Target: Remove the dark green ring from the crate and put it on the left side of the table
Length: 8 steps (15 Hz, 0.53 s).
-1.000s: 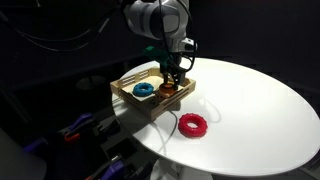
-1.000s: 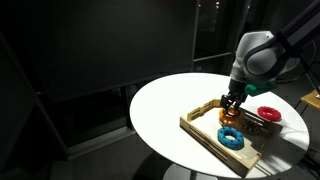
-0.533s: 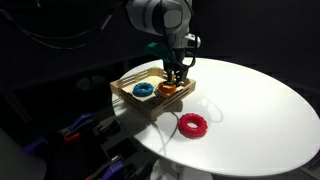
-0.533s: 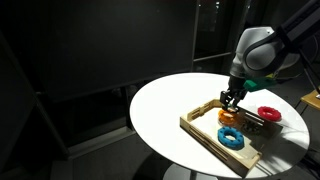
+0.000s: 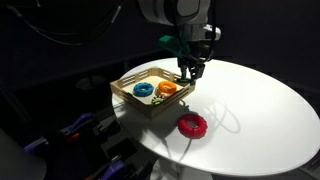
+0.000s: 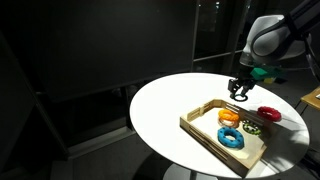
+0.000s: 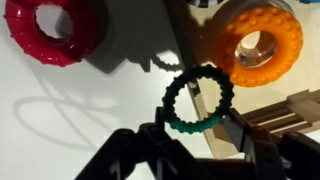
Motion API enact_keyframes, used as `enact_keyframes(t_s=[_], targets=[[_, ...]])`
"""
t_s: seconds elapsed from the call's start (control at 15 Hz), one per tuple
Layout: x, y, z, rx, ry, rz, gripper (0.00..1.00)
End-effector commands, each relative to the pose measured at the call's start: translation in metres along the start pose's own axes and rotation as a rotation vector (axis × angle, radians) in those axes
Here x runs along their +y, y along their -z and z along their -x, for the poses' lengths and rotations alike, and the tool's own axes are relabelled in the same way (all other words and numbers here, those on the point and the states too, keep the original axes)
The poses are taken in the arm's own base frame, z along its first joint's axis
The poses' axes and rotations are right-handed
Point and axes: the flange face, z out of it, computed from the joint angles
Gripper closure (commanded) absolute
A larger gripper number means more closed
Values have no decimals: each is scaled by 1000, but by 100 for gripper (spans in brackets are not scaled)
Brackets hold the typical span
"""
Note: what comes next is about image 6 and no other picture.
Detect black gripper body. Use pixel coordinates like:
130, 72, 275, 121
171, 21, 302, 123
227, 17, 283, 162
227, 77, 257, 90

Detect dark green toothed ring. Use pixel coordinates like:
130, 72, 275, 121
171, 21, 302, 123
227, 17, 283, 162
232, 93, 249, 103

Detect light wooden slatted crate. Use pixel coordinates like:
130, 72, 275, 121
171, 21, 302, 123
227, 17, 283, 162
179, 98, 269, 178

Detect light wooden side table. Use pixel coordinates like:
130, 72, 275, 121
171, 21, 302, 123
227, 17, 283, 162
295, 85, 320, 112

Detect orange toothed ring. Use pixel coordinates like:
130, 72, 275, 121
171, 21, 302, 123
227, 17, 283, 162
218, 108, 241, 123

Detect red ridged ring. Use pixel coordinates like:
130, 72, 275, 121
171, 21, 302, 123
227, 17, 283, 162
256, 105, 283, 123

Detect beige translucent ring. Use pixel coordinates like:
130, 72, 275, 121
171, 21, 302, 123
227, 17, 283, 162
218, 118, 240, 129

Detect light green ring white dots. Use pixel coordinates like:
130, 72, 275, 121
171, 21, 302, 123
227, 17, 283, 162
242, 119, 263, 136

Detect blue ring with dark dots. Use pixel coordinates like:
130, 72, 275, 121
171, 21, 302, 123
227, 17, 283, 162
216, 125, 245, 150

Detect dark metal window frame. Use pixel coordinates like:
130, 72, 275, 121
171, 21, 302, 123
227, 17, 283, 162
190, 0, 244, 74

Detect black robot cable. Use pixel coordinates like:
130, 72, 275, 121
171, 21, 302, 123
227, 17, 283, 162
303, 34, 320, 85

